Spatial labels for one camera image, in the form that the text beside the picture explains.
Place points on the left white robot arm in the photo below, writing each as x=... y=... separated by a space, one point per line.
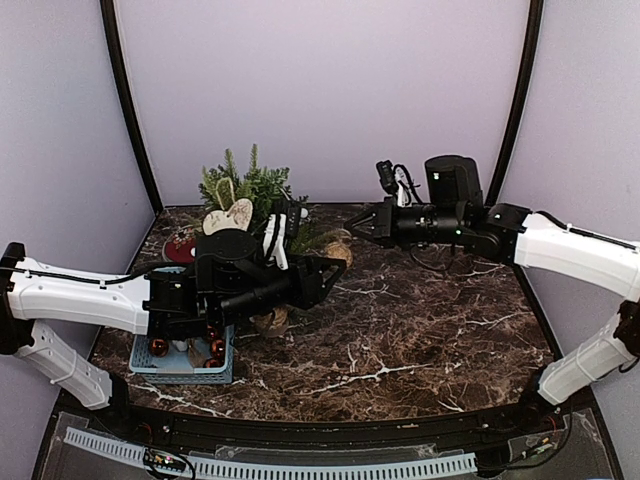
x=33 y=293

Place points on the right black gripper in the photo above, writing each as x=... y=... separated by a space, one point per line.
x=384 y=224

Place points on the red floral plate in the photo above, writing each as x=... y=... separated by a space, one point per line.
x=180 y=246

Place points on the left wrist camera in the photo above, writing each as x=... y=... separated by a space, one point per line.
x=282 y=226

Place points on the burlap bow ornament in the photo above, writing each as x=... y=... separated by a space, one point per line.
x=196 y=357

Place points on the wooden heart ornament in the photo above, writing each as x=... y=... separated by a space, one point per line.
x=237 y=216

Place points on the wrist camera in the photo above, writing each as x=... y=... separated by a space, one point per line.
x=282 y=226
x=397 y=182

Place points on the white cable duct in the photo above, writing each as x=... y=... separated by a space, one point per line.
x=245 y=463

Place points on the black table front rail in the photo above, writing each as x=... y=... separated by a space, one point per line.
x=251 y=412

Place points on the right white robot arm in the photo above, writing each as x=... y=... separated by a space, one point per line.
x=600 y=274

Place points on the twine ball ornament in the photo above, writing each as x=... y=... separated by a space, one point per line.
x=337 y=246
x=273 y=324

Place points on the light blue plastic basket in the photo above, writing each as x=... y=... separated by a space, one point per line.
x=180 y=365

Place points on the small green christmas tree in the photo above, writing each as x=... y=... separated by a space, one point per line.
x=262 y=185

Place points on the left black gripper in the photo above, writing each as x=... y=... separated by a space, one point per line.
x=306 y=287

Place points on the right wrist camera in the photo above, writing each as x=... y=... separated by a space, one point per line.
x=397 y=182

